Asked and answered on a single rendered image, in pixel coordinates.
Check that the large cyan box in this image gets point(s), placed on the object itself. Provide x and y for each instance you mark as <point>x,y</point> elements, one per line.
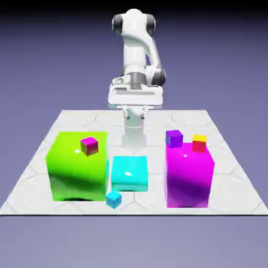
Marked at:
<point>129,171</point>

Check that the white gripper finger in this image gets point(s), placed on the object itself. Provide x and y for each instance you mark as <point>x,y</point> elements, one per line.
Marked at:
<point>126,113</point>
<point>144,113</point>

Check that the small yellow cube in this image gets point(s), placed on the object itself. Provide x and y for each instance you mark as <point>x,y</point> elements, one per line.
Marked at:
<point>199,143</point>

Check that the small magenta cube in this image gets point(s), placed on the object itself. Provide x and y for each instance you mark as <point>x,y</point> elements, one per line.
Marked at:
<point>89,145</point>

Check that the small cyan cube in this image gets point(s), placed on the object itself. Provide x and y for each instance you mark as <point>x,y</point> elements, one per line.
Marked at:
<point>113,199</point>

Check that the small purple cube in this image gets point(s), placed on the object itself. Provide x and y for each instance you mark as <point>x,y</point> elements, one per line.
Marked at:
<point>174,138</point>

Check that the large green box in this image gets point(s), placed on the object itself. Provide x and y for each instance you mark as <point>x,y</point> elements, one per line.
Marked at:
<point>77,169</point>

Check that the large magenta box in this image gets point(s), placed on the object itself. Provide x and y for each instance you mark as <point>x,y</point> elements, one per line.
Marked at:
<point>188,175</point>

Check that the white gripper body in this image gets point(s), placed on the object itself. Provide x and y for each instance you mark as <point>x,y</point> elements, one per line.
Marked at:
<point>136,97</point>

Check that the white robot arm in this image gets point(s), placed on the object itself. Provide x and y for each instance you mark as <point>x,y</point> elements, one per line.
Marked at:
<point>134,37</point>

